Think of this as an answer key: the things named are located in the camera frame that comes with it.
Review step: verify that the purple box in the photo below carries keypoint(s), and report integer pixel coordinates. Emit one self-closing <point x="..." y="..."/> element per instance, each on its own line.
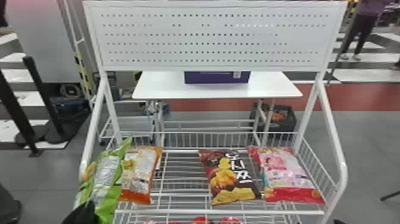
<point x="215" y="77"/>

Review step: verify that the person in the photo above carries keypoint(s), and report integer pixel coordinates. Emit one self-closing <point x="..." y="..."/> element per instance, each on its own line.
<point x="364" y="22"/>

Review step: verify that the pink red snack packet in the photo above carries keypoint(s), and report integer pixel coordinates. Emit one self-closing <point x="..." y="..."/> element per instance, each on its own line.
<point x="284" y="175"/>

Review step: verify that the orange snack packet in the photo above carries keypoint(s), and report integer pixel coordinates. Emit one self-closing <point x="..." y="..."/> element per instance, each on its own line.
<point x="140" y="175"/>

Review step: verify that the white side table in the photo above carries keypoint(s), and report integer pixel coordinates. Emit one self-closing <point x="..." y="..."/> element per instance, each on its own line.
<point x="215" y="90"/>

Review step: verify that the green snack packet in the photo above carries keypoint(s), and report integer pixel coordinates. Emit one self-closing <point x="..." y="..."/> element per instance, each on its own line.
<point x="106" y="175"/>

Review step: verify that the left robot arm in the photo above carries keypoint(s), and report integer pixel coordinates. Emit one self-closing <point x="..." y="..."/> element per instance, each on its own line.
<point x="7" y="208"/>

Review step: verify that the black crate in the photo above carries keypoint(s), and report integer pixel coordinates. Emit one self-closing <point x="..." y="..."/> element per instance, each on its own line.
<point x="282" y="119"/>

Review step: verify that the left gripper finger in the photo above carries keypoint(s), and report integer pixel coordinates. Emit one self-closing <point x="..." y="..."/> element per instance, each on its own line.
<point x="82" y="215"/>

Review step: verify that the black post on round foot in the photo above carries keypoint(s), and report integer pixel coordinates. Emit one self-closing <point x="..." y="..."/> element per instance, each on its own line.
<point x="40" y="90"/>
<point x="15" y="115"/>

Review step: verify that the dark red snack packet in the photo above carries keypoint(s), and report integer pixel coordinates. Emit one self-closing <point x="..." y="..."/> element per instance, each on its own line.
<point x="228" y="178"/>

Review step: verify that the yellow black striped post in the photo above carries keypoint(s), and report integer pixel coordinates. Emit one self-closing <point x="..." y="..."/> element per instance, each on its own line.
<point x="85" y="75"/>

